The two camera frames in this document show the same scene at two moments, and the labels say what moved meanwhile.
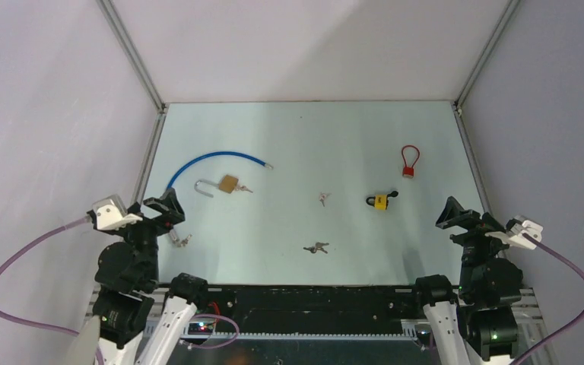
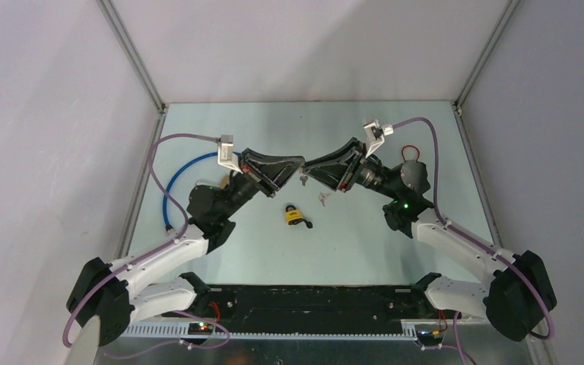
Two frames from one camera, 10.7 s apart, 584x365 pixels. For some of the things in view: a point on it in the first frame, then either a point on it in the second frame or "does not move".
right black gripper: [454, 213] → [340, 169]
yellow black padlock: [380, 201] → [294, 216]
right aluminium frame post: [474, 165] does not move
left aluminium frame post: [131, 49] does not move
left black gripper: [169, 204] → [269, 173]
